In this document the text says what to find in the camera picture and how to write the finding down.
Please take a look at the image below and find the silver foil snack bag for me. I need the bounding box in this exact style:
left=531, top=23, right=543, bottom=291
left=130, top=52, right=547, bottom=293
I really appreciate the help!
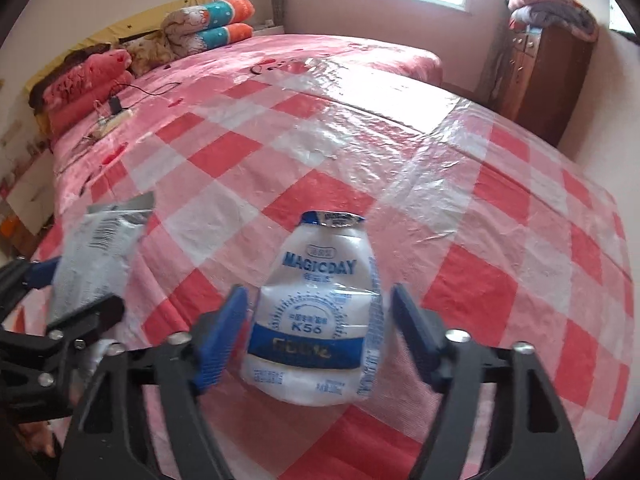
left=47, top=192, right=155, bottom=326

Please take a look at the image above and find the pink pillow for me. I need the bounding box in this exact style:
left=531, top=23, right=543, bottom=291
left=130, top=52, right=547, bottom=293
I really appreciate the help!
left=28, top=44, right=134, bottom=140

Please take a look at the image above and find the red white checkered plastic sheet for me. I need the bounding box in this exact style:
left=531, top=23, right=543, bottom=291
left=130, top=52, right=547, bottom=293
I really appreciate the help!
left=37, top=60, right=637, bottom=478

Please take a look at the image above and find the pink bed cover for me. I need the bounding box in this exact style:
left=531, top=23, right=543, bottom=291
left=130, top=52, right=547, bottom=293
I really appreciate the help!
left=46, top=32, right=445, bottom=212

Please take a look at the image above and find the rolled colourful quilt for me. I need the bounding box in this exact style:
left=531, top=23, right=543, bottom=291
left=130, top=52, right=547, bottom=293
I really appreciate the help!
left=160, top=0, right=255, bottom=58

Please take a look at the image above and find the wooden cabinet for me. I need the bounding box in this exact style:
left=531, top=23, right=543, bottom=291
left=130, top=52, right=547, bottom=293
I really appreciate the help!
left=490, top=26, right=594, bottom=146

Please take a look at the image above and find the folded blanket on cabinet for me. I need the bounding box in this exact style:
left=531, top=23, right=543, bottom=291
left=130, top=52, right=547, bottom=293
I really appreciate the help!
left=508, top=0, right=599, bottom=44

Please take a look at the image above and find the phone charger with cable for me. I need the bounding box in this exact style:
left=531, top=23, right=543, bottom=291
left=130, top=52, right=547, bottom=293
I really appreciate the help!
left=80, top=81, right=181, bottom=143

